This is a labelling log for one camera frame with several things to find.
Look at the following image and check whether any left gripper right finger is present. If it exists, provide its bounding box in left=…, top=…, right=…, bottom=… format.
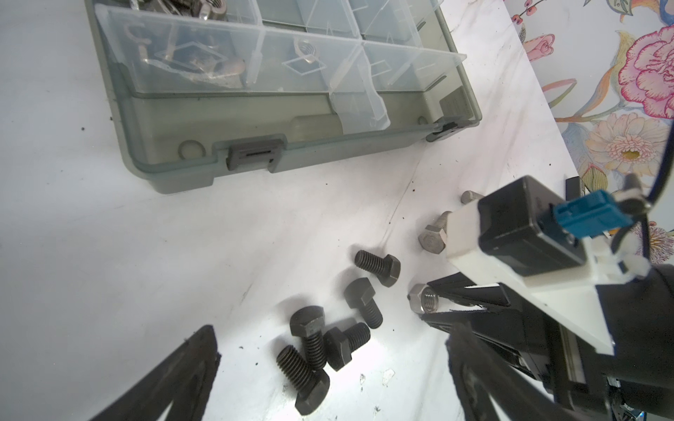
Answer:
left=446, top=325, right=575, bottom=420

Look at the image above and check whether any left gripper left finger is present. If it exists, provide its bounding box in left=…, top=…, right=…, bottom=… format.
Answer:
left=94, top=325, right=221, bottom=420

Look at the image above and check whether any silver hex bolt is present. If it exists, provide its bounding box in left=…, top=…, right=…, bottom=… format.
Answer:
left=460, top=191, right=484, bottom=205
left=418, top=210, right=451, bottom=254

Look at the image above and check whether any small silver hex nut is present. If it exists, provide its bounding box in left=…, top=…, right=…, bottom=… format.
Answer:
left=293, top=39, right=319, bottom=64

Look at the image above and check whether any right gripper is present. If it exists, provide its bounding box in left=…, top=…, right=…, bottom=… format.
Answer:
left=421, top=264, right=673, bottom=419

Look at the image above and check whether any grey plastic organizer box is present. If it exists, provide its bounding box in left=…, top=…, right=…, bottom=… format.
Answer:
left=85, top=0, right=482, bottom=194

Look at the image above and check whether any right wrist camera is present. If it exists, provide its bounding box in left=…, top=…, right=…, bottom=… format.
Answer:
left=444, top=174, right=651, bottom=356

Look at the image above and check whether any black hex bolt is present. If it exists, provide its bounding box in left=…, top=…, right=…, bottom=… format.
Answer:
left=323, top=323, right=371, bottom=371
left=290, top=305, right=326, bottom=370
left=355, top=250, right=401, bottom=288
left=344, top=277, right=384, bottom=329

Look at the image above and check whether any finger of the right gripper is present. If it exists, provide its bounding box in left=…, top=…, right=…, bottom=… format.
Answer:
left=428, top=273, right=511, bottom=308

